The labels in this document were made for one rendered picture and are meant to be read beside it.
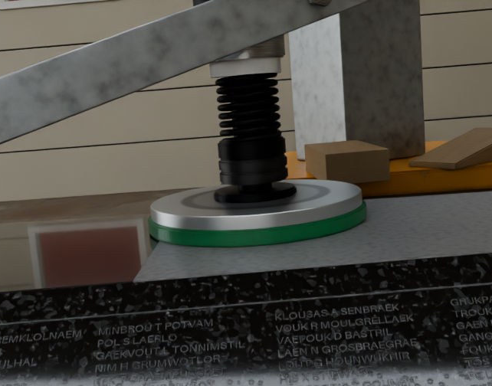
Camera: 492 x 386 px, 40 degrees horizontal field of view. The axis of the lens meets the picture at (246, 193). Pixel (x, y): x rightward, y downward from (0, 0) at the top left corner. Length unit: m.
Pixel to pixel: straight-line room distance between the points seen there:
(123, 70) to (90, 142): 6.35
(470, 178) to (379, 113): 0.23
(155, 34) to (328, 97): 0.75
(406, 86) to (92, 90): 0.87
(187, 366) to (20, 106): 0.25
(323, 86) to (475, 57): 5.65
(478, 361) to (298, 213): 0.20
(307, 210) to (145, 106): 6.22
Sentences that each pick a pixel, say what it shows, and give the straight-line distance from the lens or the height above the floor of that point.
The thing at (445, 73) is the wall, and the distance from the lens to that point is 6.86.
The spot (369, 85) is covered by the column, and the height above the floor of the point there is 0.93.
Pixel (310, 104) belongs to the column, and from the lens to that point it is 1.37.
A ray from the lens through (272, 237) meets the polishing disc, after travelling 0.58.
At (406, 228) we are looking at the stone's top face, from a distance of 0.62.
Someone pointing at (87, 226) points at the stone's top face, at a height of 0.80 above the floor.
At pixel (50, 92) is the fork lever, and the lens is 0.59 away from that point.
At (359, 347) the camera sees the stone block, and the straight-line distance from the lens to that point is 0.49.
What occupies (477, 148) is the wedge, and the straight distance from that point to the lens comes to 1.23.
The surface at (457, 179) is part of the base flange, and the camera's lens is 1.20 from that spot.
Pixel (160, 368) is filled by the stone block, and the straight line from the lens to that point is 0.48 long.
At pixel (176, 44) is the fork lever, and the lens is 0.60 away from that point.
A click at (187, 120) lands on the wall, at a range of 6.73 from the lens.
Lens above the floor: 0.94
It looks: 9 degrees down
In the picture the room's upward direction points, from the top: 5 degrees counter-clockwise
